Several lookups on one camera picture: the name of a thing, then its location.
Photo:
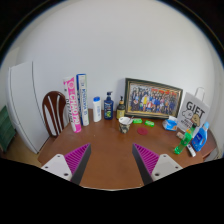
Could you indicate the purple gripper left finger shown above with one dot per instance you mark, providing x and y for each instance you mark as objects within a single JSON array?
[{"x": 71, "y": 166}]

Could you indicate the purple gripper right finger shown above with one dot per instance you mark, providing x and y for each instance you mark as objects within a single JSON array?
[{"x": 152, "y": 166}]

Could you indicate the green plastic soda bottle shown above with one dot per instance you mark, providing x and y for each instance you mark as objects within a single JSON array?
[{"x": 185, "y": 140}]

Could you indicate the red round coaster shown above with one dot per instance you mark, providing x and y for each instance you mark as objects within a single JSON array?
[{"x": 142, "y": 131}]

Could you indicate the green wrapped bar right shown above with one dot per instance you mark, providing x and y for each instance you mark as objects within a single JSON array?
[{"x": 149, "y": 123}]

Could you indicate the green wrapped bar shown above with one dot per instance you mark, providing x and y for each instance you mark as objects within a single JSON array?
[
  {"x": 137, "y": 121},
  {"x": 149, "y": 123}
]

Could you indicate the green wrapped bar left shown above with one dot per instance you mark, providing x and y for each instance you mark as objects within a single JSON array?
[{"x": 137, "y": 121}]

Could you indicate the small patterned box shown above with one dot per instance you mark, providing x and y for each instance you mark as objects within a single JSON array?
[{"x": 180, "y": 135}]

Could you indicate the blue tissue pack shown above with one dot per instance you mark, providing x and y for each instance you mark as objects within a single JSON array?
[{"x": 170, "y": 123}]

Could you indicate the camouflage paper cup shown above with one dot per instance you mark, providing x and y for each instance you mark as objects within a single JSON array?
[{"x": 124, "y": 125}]

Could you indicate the white remote control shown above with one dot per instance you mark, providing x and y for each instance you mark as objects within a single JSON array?
[{"x": 190, "y": 149}]

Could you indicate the white lotion bottle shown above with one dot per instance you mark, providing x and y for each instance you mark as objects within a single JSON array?
[{"x": 96, "y": 109}]

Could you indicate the amber pump bottle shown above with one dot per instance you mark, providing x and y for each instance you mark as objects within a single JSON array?
[{"x": 120, "y": 108}]

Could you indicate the blue detergent bottle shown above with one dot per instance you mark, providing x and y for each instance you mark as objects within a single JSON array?
[{"x": 200, "y": 138}]

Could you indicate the brown wooden chair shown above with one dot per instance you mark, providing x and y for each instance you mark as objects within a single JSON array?
[{"x": 54, "y": 113}]

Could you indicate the framed group photograph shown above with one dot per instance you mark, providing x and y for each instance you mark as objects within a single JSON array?
[{"x": 149, "y": 99}]

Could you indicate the dark blue pump bottle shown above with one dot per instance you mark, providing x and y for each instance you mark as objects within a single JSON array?
[{"x": 108, "y": 107}]

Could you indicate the white gift paper bag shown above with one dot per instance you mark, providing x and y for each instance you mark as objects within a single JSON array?
[{"x": 193, "y": 110}]

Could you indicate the green crate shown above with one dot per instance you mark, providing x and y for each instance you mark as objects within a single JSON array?
[{"x": 7, "y": 131}]

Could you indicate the pink shuttlecock tube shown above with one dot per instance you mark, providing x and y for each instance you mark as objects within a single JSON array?
[{"x": 71, "y": 103}]

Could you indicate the white refrigerator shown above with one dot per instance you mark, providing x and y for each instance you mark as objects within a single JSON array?
[{"x": 23, "y": 107}]

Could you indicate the blue white shuttlecock tube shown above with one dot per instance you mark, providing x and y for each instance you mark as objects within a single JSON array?
[{"x": 82, "y": 96}]

